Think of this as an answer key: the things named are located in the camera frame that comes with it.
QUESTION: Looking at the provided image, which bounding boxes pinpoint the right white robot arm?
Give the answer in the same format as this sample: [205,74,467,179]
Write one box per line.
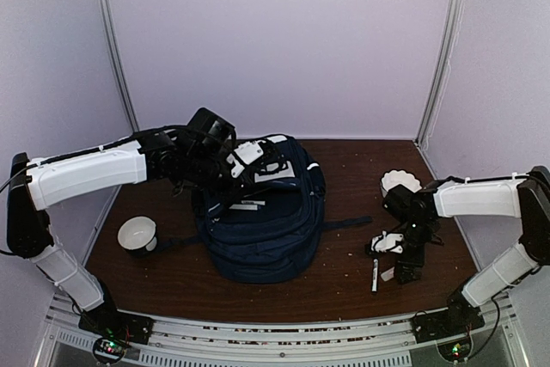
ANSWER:
[365,166,549,342]

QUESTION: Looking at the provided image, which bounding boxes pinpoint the navy blue student backpack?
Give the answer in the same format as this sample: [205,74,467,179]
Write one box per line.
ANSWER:
[156,135,372,284]

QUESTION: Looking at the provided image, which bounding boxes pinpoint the white cup with black base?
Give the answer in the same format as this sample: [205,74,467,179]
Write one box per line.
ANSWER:
[117,217,158,258]

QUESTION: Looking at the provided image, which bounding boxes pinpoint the blue capped white marker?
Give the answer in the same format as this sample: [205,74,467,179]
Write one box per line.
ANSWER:
[370,258,379,295]

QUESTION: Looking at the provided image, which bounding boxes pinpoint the left aluminium frame post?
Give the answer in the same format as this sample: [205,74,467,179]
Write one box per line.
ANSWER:
[98,0,139,132]

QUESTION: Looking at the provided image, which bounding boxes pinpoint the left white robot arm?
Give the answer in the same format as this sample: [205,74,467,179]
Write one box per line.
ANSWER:
[1,125,268,337]

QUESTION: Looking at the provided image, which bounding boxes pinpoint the pink and yellow highlighter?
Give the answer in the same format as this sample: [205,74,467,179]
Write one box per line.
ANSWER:
[380,267,394,282]

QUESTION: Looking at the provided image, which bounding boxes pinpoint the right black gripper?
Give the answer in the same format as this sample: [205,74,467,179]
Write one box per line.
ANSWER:
[394,219,435,284]

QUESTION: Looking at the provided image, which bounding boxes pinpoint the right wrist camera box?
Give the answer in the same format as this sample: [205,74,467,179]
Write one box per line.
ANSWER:
[382,184,419,223]

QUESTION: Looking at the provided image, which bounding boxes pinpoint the purple capped white marker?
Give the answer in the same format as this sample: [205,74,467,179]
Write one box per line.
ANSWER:
[229,199,266,211]

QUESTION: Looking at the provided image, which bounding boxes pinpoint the right aluminium frame post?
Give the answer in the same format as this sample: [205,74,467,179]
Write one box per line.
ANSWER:
[416,0,463,150]

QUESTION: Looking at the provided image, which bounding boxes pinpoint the white scalloped ceramic bowl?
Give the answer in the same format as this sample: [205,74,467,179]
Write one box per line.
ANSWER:
[380,169,422,198]

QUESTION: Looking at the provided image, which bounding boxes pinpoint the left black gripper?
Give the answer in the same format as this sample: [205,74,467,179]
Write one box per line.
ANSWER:
[183,150,256,207]

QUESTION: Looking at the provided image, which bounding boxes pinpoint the aluminium frame post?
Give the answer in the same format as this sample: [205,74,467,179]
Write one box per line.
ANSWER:
[98,0,139,132]
[416,0,463,150]

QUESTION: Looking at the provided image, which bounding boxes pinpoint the front aluminium rail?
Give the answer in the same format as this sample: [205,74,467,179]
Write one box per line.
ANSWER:
[34,291,532,367]

